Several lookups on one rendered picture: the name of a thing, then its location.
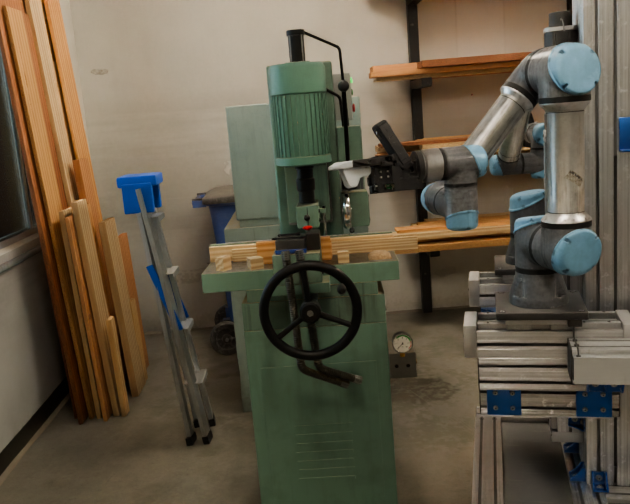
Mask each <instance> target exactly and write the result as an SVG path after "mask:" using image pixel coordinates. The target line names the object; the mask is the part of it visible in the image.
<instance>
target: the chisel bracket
mask: <svg viewBox="0 0 630 504"><path fill-rule="evenodd" d="M305 215H309V216H310V220H309V221H305V220H304V216H305ZM296 216H297V227H298V228H299V229H300V228H302V227H304V226H312V227H319V226H320V222H321V219H320V209H319V200H315V202H314V203H306V204H300V203H299V202H298V204H297V206H296Z"/></svg>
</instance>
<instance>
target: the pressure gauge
mask: <svg viewBox="0 0 630 504"><path fill-rule="evenodd" d="M402 342H403V344H402ZM401 344H402V345H401ZM392 346H393V349H394V350H395V351H396V352H398V353H400V357H405V353H407V352H409V351H410V350H411V349H412V347H413V340H412V338H411V336H410V334H409V333H407V332H405V331H398V332H396V333H395V334H394V335H393V337H392Z"/></svg>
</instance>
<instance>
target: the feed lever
mask: <svg viewBox="0 0 630 504"><path fill-rule="evenodd" d="M338 89H339V90H340V91H341V92H342V108H343V124H344V140H345V157H346V161H350V151H349V133H348V115H347V98H346V91H347V90H348V89H349V83H348V82H347V81H346V80H341V81H340V82H339V83H338ZM356 188H357V187H355V188H350V189H348V188H346V187H345V186H344V184H343V181H342V189H343V190H347V191H352V190H353V189H356Z"/></svg>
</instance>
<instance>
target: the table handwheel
mask: <svg viewBox="0 0 630 504"><path fill-rule="evenodd" d="M310 270H311V271H320V272H323V273H326V274H328V275H330V276H332V277H334V278H335V279H337V280H338V281H339V282H340V283H343V284H344V285H345V286H346V291H347V292H348V294H349V297H350V299H351V303H352V319H351V322H350V321H347V320H344V319H341V318H338V317H335V316H332V315H330V314H327V313H324V312H321V305H320V304H319V302H318V293H310V291H309V287H308V282H307V276H306V271H310ZM297 272H300V276H301V281H302V285H303V291H304V297H305V301H304V302H303V303H302V304H301V307H300V316H299V317H298V318H297V319H296V320H295V321H294V322H292V323H291V324H290V325H289V326H288V327H287V328H285V329H284V330H283V331H282V332H280V333H279V334H278V335H277V333H276V332H275V330H274V329H273V326H272V324H271V321H270V317H269V303H270V299H271V296H272V294H273V292H274V290H275V289H276V287H277V286H278V285H279V284H280V283H281V282H282V281H283V280H284V279H285V278H287V277H288V276H290V275H292V274H294V273H297ZM310 295H311V296H310ZM259 318H260V322H261V326H262V328H263V331H264V333H265V335H266V336H267V338H268V339H269V341H270V342H271V343H272V344H273V345H274V346H275V347H276V348H277V349H278V350H280V351H281V352H283V353H284V354H286V355H288V356H290V357H293V358H296V359H300V360H308V361H314V360H322V359H326V358H329V357H331V356H334V355H336V354H337V353H339V352H341V351H342V350H343V349H345V348H346V347H347V346H348V345H349V344H350V343H351V341H352V340H353V339H354V337H355V336H356V334H357V332H358V330H359V327H360V324H361V319H362V302H361V298H360V295H359V292H358V290H357V288H356V286H355V284H354V283H353V282H352V280H351V279H350V278H349V277H348V276H347V275H346V274H345V273H344V272H343V271H341V270H340V269H338V268H337V267H335V266H333V265H331V264H328V263H325V262H321V261H313V260H307V261H300V262H296V263H292V264H290V265H288V266H286V267H284V268H282V269H281V270H279V271H278V272H277V273H276V274H274V275H273V276H272V277H271V279H270V280H269V281H268V283H267V284H266V286H265V288H264V290H263V292H262V295H261V298H260V303H259ZM319 318H322V319H326V320H329V321H332V322H335V323H338V324H341V325H344V326H346V327H349V328H348V330H347V331H346V333H345V334H344V335H343V337H342V338H341V339H340V340H339V341H337V342H336V343H335V344H333V345H331V346H329V347H327V348H325V349H321V350H315V351H307V350H301V349H297V348H295V347H292V346H290V345H289V344H287V343H286V342H284V341H283V340H282V338H283V337H285V336H286V335H287V334H288V333H289V332H290V331H291V330H293V329H294V328H295V327H296V326H298V325H299V324H300V323H302V322H303V321H304V322H306V323H315V322H316V321H318V320H319Z"/></svg>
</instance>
